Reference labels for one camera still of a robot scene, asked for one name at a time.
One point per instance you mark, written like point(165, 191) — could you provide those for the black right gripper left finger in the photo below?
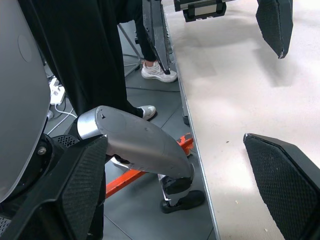
point(75, 180)

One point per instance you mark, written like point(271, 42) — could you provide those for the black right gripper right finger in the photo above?
point(287, 185)

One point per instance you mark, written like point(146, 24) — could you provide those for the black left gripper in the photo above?
point(200, 7)

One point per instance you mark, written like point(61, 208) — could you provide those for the orange metal bar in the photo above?
point(125, 180)

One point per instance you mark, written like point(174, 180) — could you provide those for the white sneaker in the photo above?
point(148, 111)
point(156, 73)

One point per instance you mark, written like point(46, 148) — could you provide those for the white power strip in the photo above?
point(57, 92)

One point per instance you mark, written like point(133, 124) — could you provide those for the silver robot torso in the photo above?
point(17, 100)

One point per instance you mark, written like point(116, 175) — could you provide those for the person in black trousers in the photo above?
point(82, 50)

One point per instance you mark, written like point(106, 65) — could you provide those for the grey metal tube frame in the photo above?
point(131, 46)

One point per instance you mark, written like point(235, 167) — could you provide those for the metal table edge rail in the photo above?
point(192, 130)

